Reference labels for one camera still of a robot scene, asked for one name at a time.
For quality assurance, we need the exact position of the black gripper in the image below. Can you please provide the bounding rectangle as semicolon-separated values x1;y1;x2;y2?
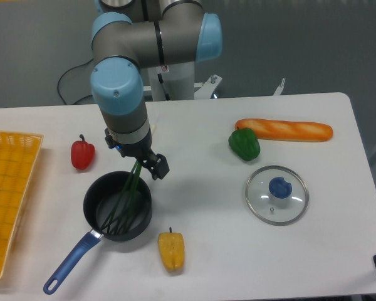
105;129;170;180

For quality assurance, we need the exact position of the glass pot lid blue knob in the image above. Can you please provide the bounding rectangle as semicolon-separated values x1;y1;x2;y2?
244;165;310;226

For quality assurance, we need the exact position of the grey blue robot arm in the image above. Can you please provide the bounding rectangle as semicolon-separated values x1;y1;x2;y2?
90;1;222;179

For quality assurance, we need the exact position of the green scallion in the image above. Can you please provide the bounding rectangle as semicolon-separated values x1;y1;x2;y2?
100;124;157;235

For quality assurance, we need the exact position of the red bell pepper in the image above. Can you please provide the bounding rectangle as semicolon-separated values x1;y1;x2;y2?
71;134;95;171

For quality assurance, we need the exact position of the yellow bell pepper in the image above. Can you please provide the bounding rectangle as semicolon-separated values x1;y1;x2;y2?
157;227;185;272

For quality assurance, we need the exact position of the green bell pepper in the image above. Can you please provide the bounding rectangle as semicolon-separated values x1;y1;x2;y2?
228;128;261;162

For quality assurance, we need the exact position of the orange baguette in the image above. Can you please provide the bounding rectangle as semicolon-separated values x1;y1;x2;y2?
235;119;333;142

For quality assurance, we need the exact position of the yellow woven basket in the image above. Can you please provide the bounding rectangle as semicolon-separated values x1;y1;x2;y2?
0;131;44;279

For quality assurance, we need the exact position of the black saucepan blue handle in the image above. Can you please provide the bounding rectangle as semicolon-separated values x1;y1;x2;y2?
43;171;152;295

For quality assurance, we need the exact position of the black floor cable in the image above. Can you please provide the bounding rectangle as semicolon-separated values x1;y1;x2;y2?
56;58;97;106

